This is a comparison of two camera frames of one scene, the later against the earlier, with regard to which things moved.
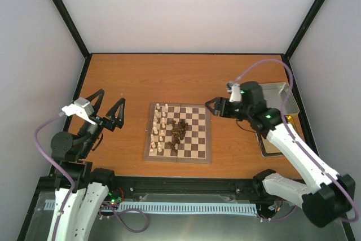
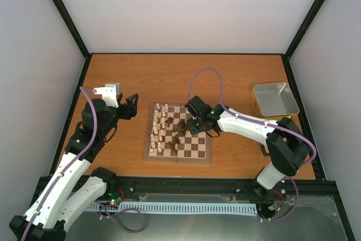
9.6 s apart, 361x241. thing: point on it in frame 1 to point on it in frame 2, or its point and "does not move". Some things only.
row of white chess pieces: [159, 127] does not move
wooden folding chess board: [178, 132] does not move
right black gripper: [220, 102] to [193, 129]
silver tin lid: [274, 93] does not move
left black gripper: [110, 123] to [130, 111]
